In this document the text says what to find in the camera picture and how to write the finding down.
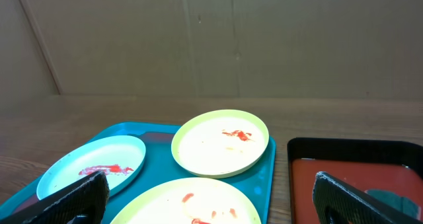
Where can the black tray red inside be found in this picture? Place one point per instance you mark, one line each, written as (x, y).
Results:
(394, 166)

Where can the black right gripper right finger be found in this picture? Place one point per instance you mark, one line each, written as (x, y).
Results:
(338, 202)

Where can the green pink sponge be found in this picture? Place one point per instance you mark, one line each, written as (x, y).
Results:
(402, 204)

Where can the yellow-green plate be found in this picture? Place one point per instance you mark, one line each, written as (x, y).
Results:
(220, 143)
(190, 201)

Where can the teal plastic tray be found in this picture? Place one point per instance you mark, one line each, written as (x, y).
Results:
(159, 167)

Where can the light blue plate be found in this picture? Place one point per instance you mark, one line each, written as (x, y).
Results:
(120, 157)

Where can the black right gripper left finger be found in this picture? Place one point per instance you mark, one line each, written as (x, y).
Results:
(83, 201)

